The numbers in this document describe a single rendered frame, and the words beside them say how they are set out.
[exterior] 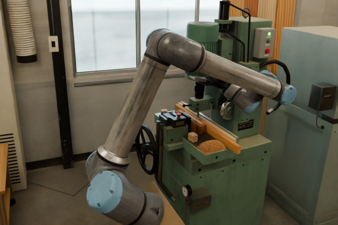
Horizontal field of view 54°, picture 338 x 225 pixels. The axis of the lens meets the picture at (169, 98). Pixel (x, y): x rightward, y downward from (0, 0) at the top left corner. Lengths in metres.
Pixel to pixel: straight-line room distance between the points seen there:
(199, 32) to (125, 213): 0.98
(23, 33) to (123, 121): 1.63
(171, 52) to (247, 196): 1.27
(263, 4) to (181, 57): 2.47
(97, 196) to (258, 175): 1.19
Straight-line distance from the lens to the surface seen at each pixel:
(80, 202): 2.91
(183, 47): 1.20
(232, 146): 1.74
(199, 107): 1.93
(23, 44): 2.83
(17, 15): 2.80
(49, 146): 3.33
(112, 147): 1.40
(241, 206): 2.24
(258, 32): 1.91
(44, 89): 3.12
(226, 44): 1.88
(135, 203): 1.32
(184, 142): 1.84
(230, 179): 2.05
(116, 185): 1.27
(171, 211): 1.38
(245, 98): 1.61
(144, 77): 1.31
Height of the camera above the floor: 1.72
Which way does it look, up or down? 20 degrees down
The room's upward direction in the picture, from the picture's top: 1 degrees clockwise
